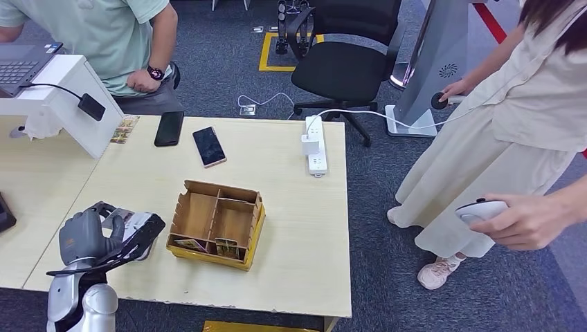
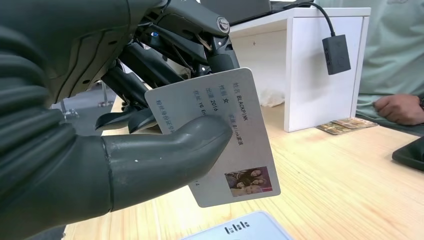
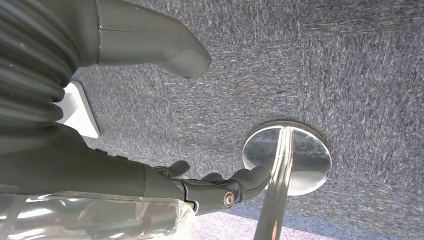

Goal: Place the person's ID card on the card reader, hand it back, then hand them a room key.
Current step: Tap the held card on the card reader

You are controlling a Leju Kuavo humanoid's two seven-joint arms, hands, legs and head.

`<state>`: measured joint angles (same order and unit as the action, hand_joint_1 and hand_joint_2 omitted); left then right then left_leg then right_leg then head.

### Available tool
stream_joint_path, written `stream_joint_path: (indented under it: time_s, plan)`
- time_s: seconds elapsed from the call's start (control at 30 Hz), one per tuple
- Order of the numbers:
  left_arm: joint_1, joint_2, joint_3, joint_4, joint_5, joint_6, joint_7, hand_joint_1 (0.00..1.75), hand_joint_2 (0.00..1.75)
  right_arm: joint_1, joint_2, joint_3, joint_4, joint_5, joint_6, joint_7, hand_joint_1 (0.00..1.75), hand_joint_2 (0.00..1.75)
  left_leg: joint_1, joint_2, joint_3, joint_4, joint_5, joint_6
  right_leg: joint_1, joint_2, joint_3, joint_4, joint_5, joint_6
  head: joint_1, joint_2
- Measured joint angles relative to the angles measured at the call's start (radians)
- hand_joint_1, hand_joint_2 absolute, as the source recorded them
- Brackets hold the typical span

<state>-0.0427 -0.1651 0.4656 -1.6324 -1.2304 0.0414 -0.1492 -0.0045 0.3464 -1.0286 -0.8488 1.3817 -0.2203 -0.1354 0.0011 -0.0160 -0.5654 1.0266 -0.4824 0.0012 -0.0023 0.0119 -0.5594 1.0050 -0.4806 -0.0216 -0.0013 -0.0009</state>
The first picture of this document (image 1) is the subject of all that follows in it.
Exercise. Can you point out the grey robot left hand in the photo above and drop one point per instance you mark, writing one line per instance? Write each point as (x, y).
(85, 236)

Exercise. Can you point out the person's right hand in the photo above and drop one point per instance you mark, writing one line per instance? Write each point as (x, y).
(457, 89)

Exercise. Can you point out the person's left hand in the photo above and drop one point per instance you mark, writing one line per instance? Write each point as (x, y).
(143, 81)
(527, 222)

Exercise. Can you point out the white VR controller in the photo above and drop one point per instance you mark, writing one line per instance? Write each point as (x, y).
(477, 211)
(438, 101)

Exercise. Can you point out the white ID card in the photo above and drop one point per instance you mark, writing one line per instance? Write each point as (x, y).
(120, 215)

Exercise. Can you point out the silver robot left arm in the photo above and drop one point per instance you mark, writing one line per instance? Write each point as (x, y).
(91, 302)

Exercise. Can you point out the person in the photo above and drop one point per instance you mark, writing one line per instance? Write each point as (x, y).
(91, 27)
(481, 151)

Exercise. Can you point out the patterned room key card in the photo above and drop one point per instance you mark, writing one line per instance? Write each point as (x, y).
(227, 249)
(189, 245)

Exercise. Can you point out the black wristwatch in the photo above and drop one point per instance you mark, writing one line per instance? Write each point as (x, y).
(156, 73)

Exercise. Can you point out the grey kiosk stand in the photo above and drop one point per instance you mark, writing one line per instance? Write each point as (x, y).
(435, 55)

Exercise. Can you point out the stack of patterned cards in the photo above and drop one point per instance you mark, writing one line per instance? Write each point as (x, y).
(124, 129)

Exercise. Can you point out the black smartphone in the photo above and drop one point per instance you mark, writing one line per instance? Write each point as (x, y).
(169, 129)

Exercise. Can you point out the black adapter box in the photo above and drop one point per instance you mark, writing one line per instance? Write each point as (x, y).
(91, 107)

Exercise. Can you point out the red barrier belt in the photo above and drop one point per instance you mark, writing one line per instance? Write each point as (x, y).
(490, 19)

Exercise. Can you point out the smartphone with pink edge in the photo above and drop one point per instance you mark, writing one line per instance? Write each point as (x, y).
(209, 146)

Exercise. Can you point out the silver floor socket plate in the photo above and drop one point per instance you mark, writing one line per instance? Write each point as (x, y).
(247, 110)
(257, 28)

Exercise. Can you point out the white tissue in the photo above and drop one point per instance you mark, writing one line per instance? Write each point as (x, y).
(40, 128)

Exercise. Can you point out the cardboard organizer box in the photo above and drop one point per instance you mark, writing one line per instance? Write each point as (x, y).
(201, 215)

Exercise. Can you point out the black office chair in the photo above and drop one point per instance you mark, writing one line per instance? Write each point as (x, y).
(339, 68)

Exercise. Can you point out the grey laptop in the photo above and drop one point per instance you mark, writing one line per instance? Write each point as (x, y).
(20, 64)

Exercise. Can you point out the grey round base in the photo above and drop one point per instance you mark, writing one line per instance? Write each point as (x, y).
(16, 133)

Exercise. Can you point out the black robot legs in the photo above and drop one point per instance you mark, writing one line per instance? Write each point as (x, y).
(281, 23)

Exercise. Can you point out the white charger plug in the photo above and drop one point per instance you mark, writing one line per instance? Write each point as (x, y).
(310, 145)

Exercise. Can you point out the white power strip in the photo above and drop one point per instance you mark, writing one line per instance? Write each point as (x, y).
(318, 162)

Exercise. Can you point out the yellow cardboard box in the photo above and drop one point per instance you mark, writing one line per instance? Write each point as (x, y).
(257, 327)

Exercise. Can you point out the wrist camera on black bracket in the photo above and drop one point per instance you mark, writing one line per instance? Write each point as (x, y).
(151, 227)

